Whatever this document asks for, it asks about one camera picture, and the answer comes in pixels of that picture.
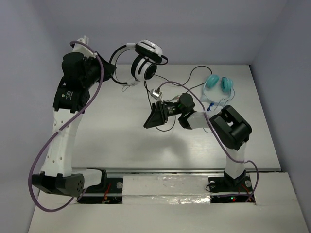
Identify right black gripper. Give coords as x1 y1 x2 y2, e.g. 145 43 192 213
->
144 100 185 128

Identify white black over-ear headphones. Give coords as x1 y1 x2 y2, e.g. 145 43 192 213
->
109 39 169 86

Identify black braided headphone cable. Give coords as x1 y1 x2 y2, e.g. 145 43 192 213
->
143 65 213 133

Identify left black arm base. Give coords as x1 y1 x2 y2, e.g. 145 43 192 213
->
77 170 123 204

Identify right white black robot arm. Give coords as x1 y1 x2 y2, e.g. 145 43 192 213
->
143 93 252 193

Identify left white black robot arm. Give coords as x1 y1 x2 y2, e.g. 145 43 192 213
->
29 52 116 197

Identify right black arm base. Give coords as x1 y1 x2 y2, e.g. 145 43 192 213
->
205 171 259 203

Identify teal white cat-ear headphones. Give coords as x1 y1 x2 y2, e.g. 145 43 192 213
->
200 74 235 111

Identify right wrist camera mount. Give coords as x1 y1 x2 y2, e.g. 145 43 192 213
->
150 88 163 101

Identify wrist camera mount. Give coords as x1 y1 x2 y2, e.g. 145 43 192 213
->
150 88 163 101
72 36 97 58

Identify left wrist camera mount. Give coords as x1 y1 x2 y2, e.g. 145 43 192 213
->
72 36 97 58

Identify blue thin headphone cable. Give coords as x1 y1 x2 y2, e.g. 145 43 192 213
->
203 88 236 134

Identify silver foil covered rail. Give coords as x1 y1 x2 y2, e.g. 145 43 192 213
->
77 167 285 206

